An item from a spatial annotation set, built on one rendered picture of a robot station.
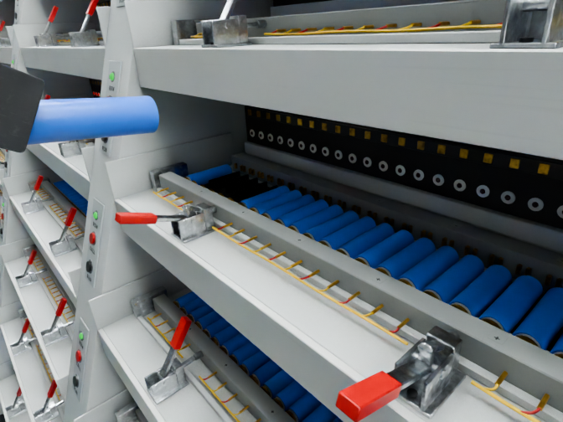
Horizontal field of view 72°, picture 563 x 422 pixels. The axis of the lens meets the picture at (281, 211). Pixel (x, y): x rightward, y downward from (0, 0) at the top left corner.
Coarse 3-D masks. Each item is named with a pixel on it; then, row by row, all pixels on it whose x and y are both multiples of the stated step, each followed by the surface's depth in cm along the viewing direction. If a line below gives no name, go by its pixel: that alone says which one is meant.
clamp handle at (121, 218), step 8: (184, 208) 39; (120, 216) 35; (128, 216) 35; (136, 216) 36; (144, 216) 36; (152, 216) 37; (160, 216) 38; (168, 216) 39; (176, 216) 39; (184, 216) 40
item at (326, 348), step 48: (192, 144) 56; (144, 192) 52; (384, 192) 41; (144, 240) 46; (192, 240) 40; (528, 240) 32; (192, 288) 39; (240, 288) 32; (288, 288) 32; (288, 336) 28; (336, 336) 27; (384, 336) 26; (336, 384) 25; (480, 384) 22
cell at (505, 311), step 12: (528, 276) 28; (516, 288) 27; (528, 288) 27; (540, 288) 28; (504, 300) 26; (516, 300) 26; (528, 300) 26; (492, 312) 25; (504, 312) 25; (516, 312) 25; (504, 324) 24; (516, 324) 25
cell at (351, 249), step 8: (384, 224) 36; (368, 232) 35; (376, 232) 35; (384, 232) 36; (392, 232) 36; (352, 240) 34; (360, 240) 34; (368, 240) 34; (376, 240) 35; (344, 248) 33; (352, 248) 33; (360, 248) 34; (368, 248) 34; (352, 256) 33
